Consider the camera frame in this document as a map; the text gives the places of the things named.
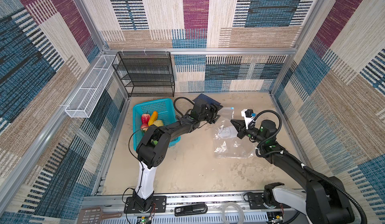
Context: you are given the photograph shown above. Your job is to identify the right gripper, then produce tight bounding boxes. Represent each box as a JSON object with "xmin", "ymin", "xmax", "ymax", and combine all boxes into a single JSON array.
[{"xmin": 230, "ymin": 119, "xmax": 265, "ymax": 144}]

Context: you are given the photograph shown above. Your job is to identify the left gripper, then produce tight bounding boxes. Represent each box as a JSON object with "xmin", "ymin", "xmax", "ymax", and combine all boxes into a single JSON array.
[{"xmin": 198, "ymin": 103, "xmax": 223, "ymax": 125}]

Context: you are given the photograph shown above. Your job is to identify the clear zip top bag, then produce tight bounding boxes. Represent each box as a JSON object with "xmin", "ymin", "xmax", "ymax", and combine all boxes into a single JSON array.
[{"xmin": 213, "ymin": 107, "xmax": 255, "ymax": 159}]

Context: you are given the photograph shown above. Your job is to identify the teal plastic basket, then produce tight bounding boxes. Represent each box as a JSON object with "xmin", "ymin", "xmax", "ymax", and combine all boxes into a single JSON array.
[{"xmin": 132, "ymin": 98, "xmax": 176, "ymax": 150}]

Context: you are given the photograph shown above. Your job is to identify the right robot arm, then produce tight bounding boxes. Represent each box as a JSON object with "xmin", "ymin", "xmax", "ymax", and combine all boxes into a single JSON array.
[{"xmin": 231, "ymin": 119, "xmax": 368, "ymax": 224}]

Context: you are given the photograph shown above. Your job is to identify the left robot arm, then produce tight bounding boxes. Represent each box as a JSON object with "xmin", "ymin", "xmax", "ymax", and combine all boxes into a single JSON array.
[{"xmin": 132, "ymin": 94, "xmax": 223, "ymax": 212}]

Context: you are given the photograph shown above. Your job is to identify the blue book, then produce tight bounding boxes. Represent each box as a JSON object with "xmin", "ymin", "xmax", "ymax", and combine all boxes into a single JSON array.
[{"xmin": 193, "ymin": 93, "xmax": 220, "ymax": 106}]

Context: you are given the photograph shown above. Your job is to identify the red apple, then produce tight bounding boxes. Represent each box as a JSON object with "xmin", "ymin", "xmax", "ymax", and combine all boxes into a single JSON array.
[{"xmin": 141, "ymin": 113, "xmax": 151, "ymax": 124}]

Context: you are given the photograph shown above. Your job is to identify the pink peach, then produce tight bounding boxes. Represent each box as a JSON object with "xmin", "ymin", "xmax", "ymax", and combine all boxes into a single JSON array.
[{"xmin": 140, "ymin": 123, "xmax": 149, "ymax": 133}]

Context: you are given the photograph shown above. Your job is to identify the black remote device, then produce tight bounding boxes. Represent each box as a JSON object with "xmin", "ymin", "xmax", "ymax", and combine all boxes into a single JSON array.
[{"xmin": 174, "ymin": 203, "xmax": 208, "ymax": 217}]

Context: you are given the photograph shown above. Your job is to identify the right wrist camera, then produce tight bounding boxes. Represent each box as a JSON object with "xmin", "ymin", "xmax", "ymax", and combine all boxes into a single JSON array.
[{"xmin": 241, "ymin": 109, "xmax": 256, "ymax": 129}]

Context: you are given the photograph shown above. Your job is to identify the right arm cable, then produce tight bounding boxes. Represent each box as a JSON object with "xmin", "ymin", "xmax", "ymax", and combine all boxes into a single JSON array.
[{"xmin": 252, "ymin": 109, "xmax": 368, "ymax": 224}]

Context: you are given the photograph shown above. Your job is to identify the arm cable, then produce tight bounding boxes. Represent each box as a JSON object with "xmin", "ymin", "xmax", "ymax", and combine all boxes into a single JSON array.
[
  {"xmin": 173, "ymin": 97, "xmax": 196, "ymax": 118},
  {"xmin": 252, "ymin": 109, "xmax": 368, "ymax": 224}
]

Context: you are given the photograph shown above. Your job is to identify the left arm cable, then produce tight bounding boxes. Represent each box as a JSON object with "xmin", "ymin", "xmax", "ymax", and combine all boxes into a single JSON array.
[{"xmin": 173, "ymin": 97, "xmax": 196, "ymax": 118}]

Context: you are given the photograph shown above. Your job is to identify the black wire shelf rack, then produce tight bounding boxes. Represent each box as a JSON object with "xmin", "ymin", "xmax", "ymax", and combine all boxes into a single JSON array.
[{"xmin": 112, "ymin": 52, "xmax": 175, "ymax": 97}]

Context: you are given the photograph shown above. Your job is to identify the clear tubing ring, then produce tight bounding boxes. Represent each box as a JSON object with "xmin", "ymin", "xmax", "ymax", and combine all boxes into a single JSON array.
[{"xmin": 221, "ymin": 202, "xmax": 245, "ymax": 224}]

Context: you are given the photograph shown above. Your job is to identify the white mesh wall tray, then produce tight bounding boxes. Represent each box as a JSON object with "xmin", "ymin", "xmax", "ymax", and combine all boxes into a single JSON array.
[{"xmin": 65, "ymin": 55, "xmax": 115, "ymax": 118}]

